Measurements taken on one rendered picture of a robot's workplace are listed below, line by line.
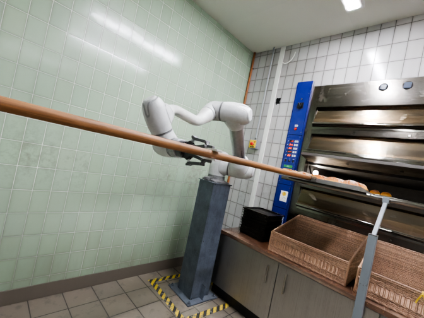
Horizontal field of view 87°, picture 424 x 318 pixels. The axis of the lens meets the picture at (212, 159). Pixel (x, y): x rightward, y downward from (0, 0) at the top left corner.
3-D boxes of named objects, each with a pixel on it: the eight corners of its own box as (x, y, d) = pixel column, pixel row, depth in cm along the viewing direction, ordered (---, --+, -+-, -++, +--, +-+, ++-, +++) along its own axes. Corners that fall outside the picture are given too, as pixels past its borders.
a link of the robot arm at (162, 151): (169, 163, 105) (159, 137, 99) (153, 158, 116) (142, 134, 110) (186, 152, 111) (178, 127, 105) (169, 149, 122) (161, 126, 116)
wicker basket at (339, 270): (293, 242, 211) (298, 213, 212) (363, 272, 172) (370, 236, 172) (265, 249, 177) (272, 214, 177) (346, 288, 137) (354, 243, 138)
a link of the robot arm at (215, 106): (199, 103, 146) (218, 106, 141) (209, 96, 160) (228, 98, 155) (199, 122, 152) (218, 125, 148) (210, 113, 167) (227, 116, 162)
